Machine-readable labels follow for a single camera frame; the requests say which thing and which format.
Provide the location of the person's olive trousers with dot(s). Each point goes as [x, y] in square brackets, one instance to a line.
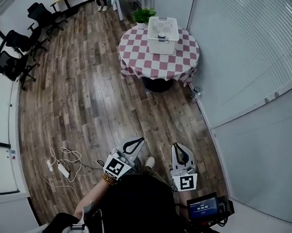
[140, 166]

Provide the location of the clear water bottle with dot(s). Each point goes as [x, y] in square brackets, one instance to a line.
[193, 96]
[197, 90]

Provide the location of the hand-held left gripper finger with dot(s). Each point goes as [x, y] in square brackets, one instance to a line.
[138, 150]
[121, 144]

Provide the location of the green potted plant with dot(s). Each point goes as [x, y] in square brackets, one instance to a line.
[143, 14]

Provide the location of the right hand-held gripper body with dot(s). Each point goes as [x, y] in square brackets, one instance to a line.
[186, 183]

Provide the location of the black monitor mount rig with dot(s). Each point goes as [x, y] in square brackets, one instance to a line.
[225, 207]

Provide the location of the white plastic basket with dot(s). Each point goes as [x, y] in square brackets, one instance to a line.
[164, 46]

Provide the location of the blue cup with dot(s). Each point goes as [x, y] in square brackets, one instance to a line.
[161, 36]

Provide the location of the person's black shirt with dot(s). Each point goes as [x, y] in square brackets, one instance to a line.
[133, 210]

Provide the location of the person's left forearm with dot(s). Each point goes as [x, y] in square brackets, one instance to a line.
[92, 195]

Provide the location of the black office chair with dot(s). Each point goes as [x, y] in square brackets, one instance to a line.
[43, 17]
[9, 65]
[20, 41]

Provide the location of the small monitor with blue screen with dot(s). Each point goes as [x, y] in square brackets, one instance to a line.
[203, 207]

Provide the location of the black table base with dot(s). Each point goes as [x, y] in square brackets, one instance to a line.
[158, 84]

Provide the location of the round table with checkered cloth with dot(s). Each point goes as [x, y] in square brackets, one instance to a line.
[141, 61]

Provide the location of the person's white shoe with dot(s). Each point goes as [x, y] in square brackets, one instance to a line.
[149, 162]

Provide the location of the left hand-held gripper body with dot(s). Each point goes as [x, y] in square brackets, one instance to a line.
[116, 167]

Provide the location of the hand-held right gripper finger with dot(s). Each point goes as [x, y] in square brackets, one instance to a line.
[191, 160]
[174, 159]

